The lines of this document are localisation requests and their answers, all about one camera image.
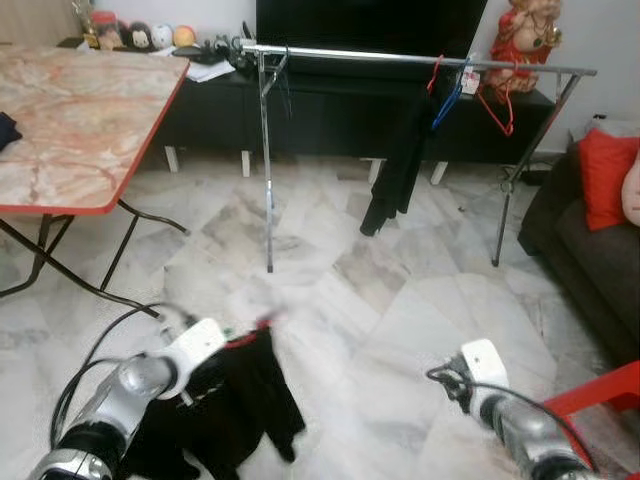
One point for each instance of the black shirt red collar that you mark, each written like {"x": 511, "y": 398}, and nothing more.
{"x": 230, "y": 410}

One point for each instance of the red plastic hanger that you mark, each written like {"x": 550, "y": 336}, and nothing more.
{"x": 431, "y": 82}
{"x": 495, "y": 116}

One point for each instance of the blue plastic hanger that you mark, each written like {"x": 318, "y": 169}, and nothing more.
{"x": 450, "y": 105}

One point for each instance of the pink plush cushion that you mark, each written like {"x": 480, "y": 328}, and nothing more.
{"x": 633, "y": 190}

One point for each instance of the dark brown sofa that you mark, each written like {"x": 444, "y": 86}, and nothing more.
{"x": 590, "y": 270}

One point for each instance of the red cushion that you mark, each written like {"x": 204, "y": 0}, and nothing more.
{"x": 605, "y": 180}

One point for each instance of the grey cushion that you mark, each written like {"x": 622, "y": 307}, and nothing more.
{"x": 615, "y": 128}

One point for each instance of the red plastic stool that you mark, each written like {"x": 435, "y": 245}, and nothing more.
{"x": 610, "y": 385}

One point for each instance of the red gold statue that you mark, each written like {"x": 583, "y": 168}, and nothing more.
{"x": 525, "y": 50}

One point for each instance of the white plastic hanging clip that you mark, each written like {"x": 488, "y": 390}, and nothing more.
{"x": 469, "y": 80}

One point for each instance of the black shirt green logo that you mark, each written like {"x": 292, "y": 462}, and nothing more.
{"x": 400, "y": 170}

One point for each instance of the black TV console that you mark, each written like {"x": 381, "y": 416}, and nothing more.
{"x": 330, "y": 120}

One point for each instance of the silver metal clothes rack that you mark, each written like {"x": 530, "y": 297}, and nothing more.
{"x": 350, "y": 54}

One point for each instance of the black electronic gadget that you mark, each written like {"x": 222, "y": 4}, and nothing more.
{"x": 240, "y": 58}

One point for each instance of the white papers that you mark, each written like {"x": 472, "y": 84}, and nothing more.
{"x": 210, "y": 70}

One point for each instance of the white egg toy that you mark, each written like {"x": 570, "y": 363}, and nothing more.
{"x": 161, "y": 36}

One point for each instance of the black plush toy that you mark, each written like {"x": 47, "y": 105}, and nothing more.
{"x": 136, "y": 36}

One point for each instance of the red lid jar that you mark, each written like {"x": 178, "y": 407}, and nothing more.
{"x": 104, "y": 32}

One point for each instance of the gold trophy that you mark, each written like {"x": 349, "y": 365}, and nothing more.
{"x": 88, "y": 35}

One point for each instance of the navy shirt orange stripes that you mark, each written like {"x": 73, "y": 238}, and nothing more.
{"x": 8, "y": 132}

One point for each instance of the light wooden cabinet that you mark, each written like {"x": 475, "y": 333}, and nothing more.
{"x": 35, "y": 20}

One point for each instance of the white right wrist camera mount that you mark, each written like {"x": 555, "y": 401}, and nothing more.
{"x": 485, "y": 360}

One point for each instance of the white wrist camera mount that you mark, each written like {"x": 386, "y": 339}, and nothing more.
{"x": 485, "y": 360}
{"x": 195, "y": 343}

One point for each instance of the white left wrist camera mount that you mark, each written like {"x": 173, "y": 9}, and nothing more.
{"x": 195, "y": 343}

